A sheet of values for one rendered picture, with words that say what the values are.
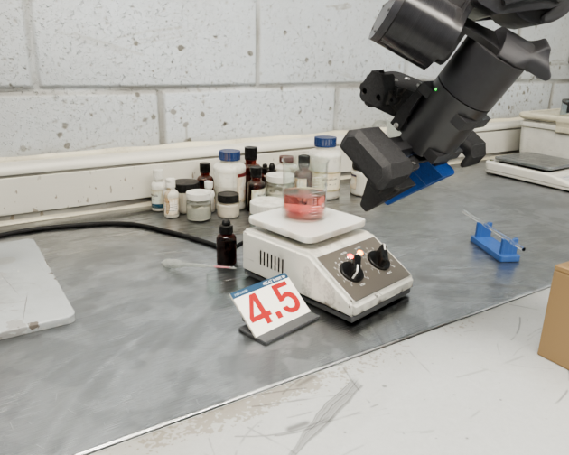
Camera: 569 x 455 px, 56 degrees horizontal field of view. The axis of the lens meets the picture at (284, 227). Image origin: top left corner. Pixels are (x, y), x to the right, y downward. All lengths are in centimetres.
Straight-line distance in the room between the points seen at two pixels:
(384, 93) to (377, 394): 28
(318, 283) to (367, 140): 23
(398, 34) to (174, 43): 71
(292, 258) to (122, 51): 58
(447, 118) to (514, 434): 28
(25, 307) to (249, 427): 34
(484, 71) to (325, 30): 85
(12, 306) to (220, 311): 25
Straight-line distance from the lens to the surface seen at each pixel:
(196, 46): 115
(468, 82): 50
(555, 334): 64
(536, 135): 172
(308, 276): 67
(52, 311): 69
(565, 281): 61
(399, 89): 54
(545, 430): 55
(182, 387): 54
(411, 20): 48
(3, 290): 77
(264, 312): 63
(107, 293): 74
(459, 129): 51
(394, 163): 47
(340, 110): 136
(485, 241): 95
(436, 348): 63
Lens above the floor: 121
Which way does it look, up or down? 19 degrees down
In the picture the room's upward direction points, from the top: 1 degrees clockwise
